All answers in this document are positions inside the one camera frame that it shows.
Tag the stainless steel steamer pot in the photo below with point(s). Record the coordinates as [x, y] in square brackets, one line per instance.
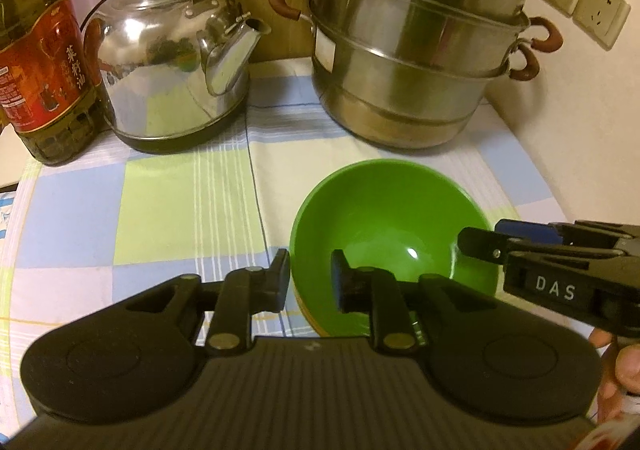
[400, 55]

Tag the stainless steel kettle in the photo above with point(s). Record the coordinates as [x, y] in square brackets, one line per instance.
[160, 80]

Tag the person's right hand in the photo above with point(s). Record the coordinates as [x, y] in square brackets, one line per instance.
[625, 370]

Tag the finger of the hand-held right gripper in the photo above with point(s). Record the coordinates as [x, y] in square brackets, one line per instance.
[482, 244]
[530, 230]

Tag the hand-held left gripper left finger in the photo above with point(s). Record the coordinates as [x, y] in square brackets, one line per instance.
[285, 277]

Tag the cooking oil bottle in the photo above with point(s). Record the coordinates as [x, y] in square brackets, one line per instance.
[45, 70]

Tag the checked tablecloth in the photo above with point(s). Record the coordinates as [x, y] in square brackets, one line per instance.
[175, 190]

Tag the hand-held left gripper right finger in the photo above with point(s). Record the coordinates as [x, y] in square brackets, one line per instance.
[338, 280]

